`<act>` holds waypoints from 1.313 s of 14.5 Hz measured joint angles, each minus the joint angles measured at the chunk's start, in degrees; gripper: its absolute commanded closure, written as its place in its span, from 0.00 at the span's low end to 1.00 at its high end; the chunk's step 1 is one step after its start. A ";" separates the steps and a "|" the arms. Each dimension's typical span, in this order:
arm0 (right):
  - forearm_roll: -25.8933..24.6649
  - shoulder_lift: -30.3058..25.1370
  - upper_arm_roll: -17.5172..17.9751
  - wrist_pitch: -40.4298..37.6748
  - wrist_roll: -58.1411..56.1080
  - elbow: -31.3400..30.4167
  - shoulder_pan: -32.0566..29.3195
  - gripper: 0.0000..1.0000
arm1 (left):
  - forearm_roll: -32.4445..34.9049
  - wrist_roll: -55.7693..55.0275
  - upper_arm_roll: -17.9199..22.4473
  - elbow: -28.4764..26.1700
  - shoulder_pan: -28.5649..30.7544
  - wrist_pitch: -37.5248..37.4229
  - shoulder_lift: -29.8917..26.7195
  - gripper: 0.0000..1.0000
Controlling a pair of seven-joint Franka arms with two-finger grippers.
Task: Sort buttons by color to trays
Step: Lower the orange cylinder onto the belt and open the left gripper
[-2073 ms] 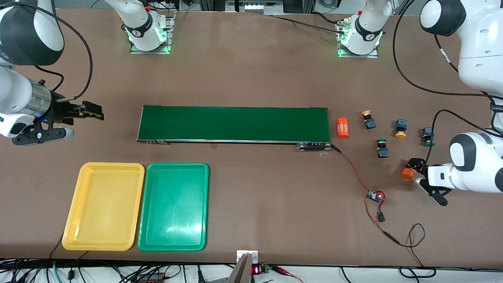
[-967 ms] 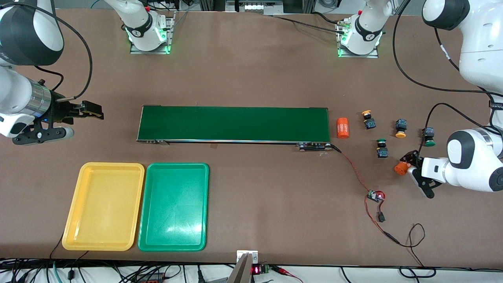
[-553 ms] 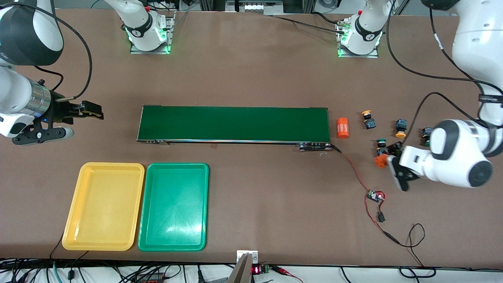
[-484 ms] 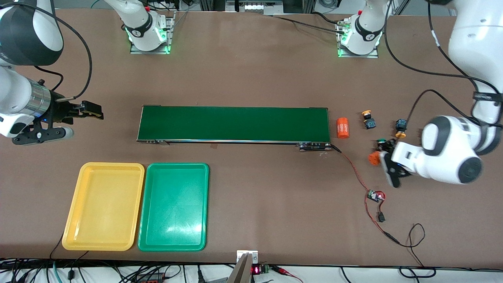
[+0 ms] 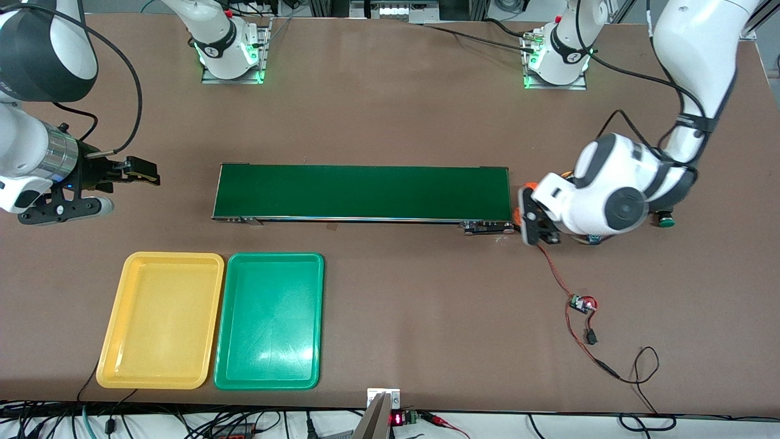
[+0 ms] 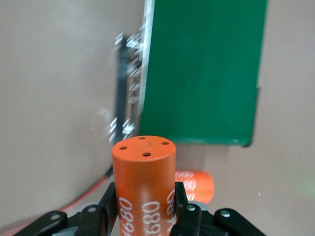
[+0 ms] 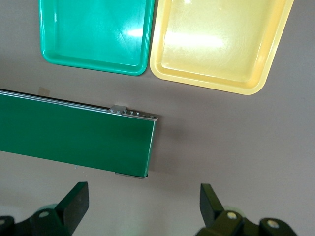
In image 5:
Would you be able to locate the green plastic tray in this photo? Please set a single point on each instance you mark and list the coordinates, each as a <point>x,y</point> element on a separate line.
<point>268,360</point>

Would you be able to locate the yellow plastic tray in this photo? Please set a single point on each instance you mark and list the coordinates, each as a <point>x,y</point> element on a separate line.
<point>158,323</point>

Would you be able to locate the silver camera mount bracket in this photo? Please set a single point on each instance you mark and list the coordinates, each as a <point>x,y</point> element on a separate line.
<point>393,399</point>

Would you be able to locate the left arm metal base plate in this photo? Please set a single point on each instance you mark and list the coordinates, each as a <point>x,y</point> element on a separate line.
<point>573,86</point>

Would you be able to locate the green conveyor belt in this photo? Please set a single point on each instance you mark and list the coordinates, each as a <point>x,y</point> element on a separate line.
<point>365,192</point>

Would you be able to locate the small motor controller board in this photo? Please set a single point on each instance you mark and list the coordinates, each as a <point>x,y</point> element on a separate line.
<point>579,303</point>

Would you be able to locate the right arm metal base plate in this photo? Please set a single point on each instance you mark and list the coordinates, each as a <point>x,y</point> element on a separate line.
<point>263,49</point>

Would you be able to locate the small black inline plug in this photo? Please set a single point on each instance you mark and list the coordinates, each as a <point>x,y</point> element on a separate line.
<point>590,336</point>

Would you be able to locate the red clip lead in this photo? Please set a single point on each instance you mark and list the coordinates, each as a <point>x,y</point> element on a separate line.
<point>436,419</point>

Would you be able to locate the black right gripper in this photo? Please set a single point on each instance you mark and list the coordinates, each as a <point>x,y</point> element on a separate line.
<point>92,172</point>

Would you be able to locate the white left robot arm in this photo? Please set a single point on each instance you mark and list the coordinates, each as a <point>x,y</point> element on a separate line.
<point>694,49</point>

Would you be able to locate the grey metal profile bar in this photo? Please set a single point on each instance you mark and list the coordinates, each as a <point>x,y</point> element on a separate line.
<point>372,424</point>

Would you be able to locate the red digit display module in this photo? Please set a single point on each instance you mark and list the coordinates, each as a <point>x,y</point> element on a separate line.
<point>397,419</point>

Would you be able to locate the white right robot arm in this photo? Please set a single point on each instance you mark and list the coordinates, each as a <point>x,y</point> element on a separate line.
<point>24,146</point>

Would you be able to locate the aluminium frame strut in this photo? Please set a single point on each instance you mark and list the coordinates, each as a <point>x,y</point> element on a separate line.
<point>752,30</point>

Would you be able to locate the silver metal box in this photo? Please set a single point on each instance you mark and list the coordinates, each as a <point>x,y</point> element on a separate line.
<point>393,11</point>

